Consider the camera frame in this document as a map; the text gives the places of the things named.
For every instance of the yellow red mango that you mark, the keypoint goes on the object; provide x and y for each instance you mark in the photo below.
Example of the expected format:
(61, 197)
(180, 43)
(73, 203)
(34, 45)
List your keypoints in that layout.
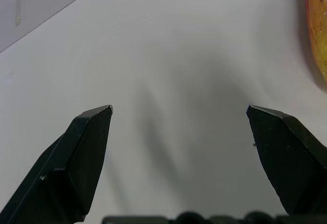
(318, 30)

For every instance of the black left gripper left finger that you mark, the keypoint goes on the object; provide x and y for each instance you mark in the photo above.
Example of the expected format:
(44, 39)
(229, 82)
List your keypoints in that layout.
(66, 168)

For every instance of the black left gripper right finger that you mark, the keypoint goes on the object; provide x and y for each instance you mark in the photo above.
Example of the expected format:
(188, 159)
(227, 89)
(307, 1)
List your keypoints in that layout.
(288, 162)

